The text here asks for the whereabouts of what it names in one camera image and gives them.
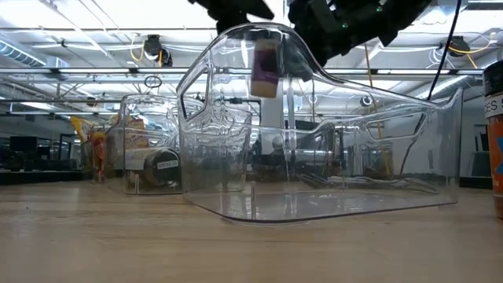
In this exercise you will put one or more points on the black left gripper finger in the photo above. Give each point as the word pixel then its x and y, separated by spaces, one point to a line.
pixel 232 25

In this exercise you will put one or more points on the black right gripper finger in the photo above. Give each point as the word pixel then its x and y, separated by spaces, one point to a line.
pixel 304 63
pixel 288 55

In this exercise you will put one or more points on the purple label spice jar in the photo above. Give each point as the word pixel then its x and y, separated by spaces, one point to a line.
pixel 267 67

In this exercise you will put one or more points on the red ramen noodle packet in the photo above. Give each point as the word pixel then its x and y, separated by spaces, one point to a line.
pixel 98 153

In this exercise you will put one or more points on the orange label spice jar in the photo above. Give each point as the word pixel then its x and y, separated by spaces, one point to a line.
pixel 496 157

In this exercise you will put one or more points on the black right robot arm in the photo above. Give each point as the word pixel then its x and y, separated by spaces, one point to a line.
pixel 404 12

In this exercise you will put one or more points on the black ceiling device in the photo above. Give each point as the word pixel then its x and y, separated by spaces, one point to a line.
pixel 152 46
pixel 457 44

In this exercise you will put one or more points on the clear plastic storage bin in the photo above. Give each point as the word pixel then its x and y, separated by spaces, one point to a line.
pixel 133 106
pixel 314 204

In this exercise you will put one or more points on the grey ceiling beam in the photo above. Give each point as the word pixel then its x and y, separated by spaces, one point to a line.
pixel 98 71

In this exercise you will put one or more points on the grey chair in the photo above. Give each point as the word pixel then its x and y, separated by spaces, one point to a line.
pixel 480 163

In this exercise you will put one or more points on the dark background desks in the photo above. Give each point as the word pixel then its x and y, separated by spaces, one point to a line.
pixel 23 157

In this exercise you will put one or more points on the silver ventilation duct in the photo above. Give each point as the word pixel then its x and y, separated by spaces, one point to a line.
pixel 444 88
pixel 19 55

